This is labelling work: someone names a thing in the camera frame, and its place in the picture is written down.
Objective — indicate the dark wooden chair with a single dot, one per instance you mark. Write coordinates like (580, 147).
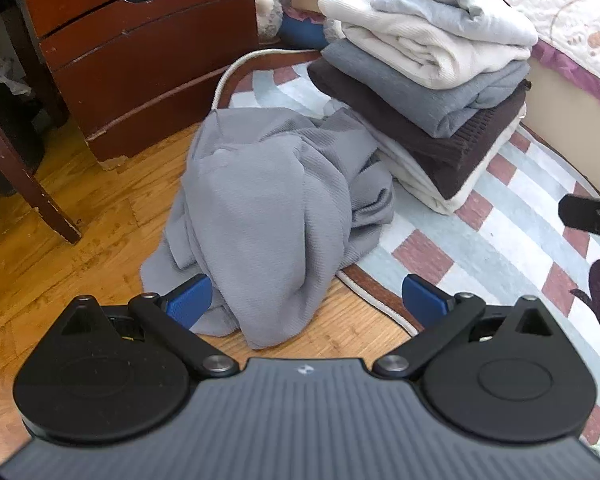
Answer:
(30, 180)

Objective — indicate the blue cushion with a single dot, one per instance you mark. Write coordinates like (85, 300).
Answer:
(302, 32)

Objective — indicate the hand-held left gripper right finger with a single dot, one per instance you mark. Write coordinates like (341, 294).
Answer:
(422, 302)

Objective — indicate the light grey folded garment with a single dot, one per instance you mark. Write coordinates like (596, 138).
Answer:
(455, 10)

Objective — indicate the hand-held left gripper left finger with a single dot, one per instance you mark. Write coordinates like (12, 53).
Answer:
(192, 302)

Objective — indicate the cream folded garment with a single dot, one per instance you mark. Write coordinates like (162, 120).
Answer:
(395, 40)

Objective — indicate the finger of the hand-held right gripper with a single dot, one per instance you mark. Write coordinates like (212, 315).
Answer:
(580, 210)

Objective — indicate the dark brown folded garment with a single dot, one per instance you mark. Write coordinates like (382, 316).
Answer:
(430, 155)

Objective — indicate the white printed quilt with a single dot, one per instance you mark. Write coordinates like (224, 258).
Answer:
(570, 5)

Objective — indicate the white plastic bag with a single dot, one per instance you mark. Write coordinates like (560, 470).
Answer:
(0, 77)

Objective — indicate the brown wooden nightstand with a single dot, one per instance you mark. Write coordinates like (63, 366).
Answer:
(130, 60)

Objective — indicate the grey knit garment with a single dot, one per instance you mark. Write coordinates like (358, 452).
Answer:
(260, 200)

